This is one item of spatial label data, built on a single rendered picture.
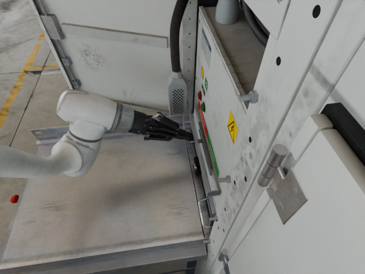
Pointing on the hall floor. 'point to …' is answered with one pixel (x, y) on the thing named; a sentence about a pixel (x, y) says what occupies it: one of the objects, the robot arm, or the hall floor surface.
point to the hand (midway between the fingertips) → (184, 135)
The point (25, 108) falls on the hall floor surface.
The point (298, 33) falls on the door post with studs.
